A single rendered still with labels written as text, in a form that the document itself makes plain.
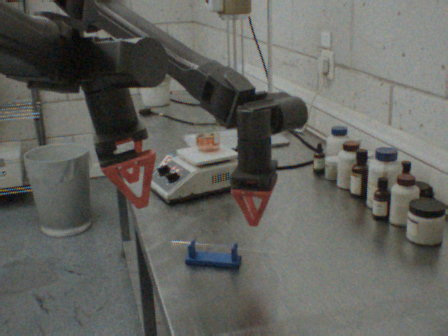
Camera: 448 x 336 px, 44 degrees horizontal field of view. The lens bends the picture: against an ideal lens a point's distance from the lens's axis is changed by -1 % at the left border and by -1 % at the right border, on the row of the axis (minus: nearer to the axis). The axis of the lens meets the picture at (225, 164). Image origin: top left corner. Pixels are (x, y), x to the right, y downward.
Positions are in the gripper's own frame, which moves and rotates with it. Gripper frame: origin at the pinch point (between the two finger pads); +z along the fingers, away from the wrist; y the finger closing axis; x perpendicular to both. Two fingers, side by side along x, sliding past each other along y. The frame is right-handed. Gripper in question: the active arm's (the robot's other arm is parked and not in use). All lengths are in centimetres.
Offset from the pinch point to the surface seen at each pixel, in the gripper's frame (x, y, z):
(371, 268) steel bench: -20.2, 2.5, 9.3
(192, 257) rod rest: 11.5, -1.1, 8.4
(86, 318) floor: 84, 80, 84
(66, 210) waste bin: 126, 145, 69
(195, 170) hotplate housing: 19.9, 29.3, 2.4
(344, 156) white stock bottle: -13.5, 40.5, 0.9
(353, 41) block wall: -14, 77, -22
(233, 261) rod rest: 3.8, -1.3, 8.3
